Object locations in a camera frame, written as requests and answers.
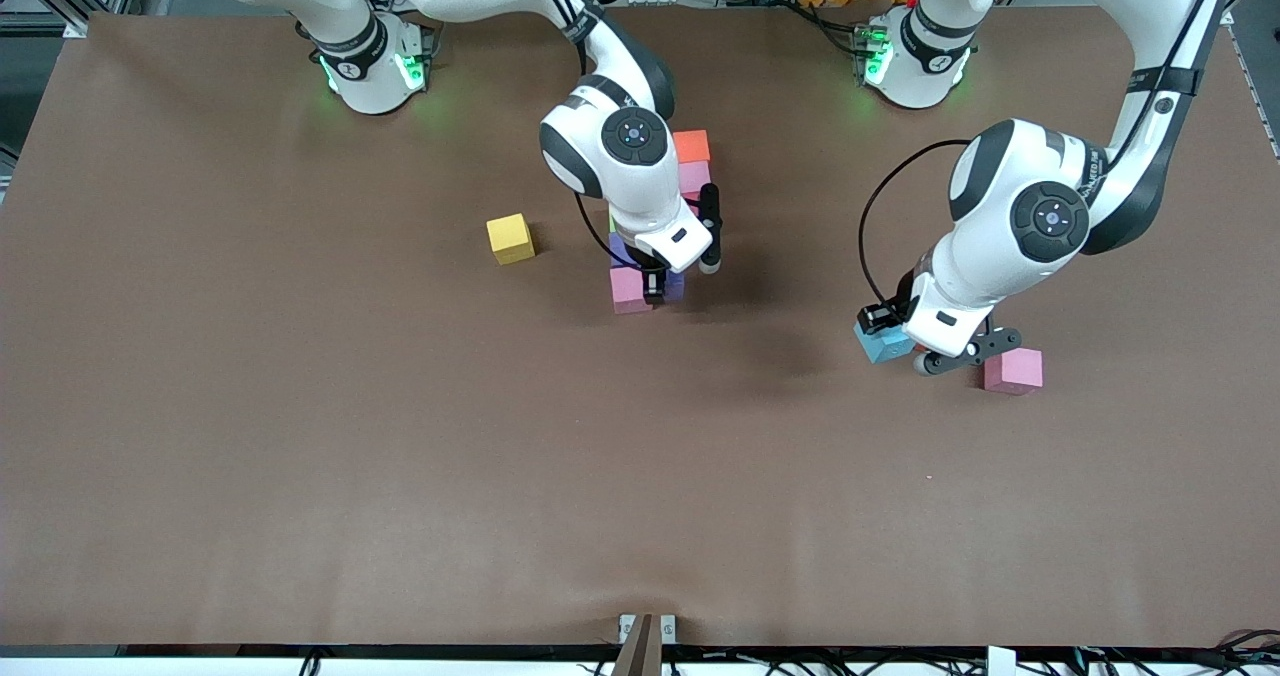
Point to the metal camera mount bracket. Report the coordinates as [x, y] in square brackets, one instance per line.
[650, 628]

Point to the purple foam cube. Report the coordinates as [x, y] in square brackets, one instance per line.
[675, 288]
[622, 253]

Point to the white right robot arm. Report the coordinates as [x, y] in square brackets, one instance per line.
[645, 196]

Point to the white left camera mount bracket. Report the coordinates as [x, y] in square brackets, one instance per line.
[950, 321]

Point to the orange foam cube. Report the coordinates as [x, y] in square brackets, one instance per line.
[692, 146]

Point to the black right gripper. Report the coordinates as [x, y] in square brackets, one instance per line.
[654, 283]

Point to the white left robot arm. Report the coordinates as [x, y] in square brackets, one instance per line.
[1000, 256]

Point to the pink foam cube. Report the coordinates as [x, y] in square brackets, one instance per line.
[628, 291]
[697, 178]
[1015, 374]

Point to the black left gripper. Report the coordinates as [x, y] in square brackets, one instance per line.
[903, 307]

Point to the blue foam cube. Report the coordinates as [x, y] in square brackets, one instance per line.
[882, 346]

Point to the yellow foam cube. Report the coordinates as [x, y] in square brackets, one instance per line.
[510, 239]

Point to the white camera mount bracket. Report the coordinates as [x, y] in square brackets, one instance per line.
[950, 321]
[680, 246]

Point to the white right camera mount bracket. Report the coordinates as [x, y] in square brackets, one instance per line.
[680, 246]

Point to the paper table cover sheet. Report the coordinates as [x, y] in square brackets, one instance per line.
[640, 516]

